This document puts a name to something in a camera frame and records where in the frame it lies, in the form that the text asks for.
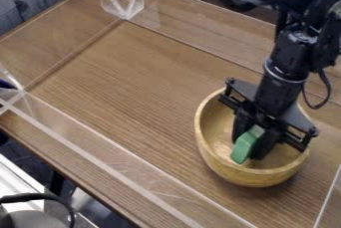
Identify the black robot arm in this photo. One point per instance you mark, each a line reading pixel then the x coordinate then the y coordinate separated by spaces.
pixel 314 21

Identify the brown wooden bowl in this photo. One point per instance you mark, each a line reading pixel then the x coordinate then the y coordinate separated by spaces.
pixel 213 122

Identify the green rectangular block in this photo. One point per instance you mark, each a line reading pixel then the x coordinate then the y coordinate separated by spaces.
pixel 245 144

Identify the clear acrylic front barrier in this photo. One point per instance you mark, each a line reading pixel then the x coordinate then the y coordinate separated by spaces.
pixel 130 185

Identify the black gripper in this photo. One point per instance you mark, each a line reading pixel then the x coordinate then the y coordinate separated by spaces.
pixel 269 104

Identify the clear acrylic corner bracket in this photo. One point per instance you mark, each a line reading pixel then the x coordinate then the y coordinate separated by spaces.
pixel 125 9

